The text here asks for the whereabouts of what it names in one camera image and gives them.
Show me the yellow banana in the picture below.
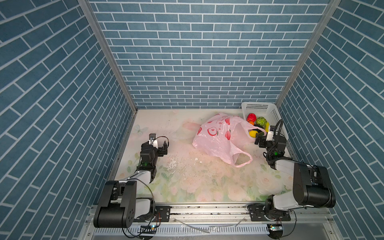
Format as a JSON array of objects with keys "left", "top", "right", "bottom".
[{"left": 265, "top": 122, "right": 270, "bottom": 133}]

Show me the yellow lemon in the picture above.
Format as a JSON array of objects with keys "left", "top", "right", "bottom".
[{"left": 249, "top": 130, "right": 259, "bottom": 138}]

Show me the green fruit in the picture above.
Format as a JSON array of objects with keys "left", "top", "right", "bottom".
[{"left": 256, "top": 117, "right": 268, "bottom": 128}]

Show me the white plastic mesh basket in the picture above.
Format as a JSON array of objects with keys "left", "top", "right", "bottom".
[{"left": 241, "top": 102, "right": 282, "bottom": 126}]

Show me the red fruit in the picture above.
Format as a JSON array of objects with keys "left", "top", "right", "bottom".
[{"left": 247, "top": 113, "right": 257, "bottom": 123}]

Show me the pink plastic bag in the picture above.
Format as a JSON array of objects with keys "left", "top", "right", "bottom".
[{"left": 193, "top": 113, "right": 267, "bottom": 168}]

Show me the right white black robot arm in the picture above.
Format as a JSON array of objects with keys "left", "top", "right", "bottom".
[{"left": 249, "top": 135, "right": 336, "bottom": 221}]

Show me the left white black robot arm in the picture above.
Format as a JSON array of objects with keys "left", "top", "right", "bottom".
[{"left": 93, "top": 134, "right": 170, "bottom": 229}]

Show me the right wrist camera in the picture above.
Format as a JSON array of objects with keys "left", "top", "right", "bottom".
[{"left": 266, "top": 126, "right": 276, "bottom": 141}]

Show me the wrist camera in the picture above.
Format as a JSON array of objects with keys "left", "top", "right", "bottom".
[
  {"left": 149, "top": 134, "right": 159, "bottom": 148},
  {"left": 266, "top": 126, "right": 276, "bottom": 141}
]

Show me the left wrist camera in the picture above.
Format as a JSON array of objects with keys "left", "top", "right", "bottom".
[{"left": 149, "top": 134, "right": 159, "bottom": 148}]

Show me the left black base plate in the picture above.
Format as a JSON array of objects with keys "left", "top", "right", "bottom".
[{"left": 134, "top": 206, "right": 171, "bottom": 223}]

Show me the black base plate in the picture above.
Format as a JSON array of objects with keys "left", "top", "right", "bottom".
[
  {"left": 247, "top": 204, "right": 291, "bottom": 222},
  {"left": 134, "top": 206, "right": 171, "bottom": 223}
]

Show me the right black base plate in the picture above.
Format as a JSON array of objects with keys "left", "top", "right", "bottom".
[{"left": 247, "top": 204, "right": 291, "bottom": 222}]

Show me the aluminium mounting rail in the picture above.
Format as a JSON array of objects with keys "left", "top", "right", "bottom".
[{"left": 85, "top": 202, "right": 335, "bottom": 226}]

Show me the white slotted cable duct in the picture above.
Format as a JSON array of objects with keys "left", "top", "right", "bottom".
[{"left": 93, "top": 223, "right": 270, "bottom": 237}]

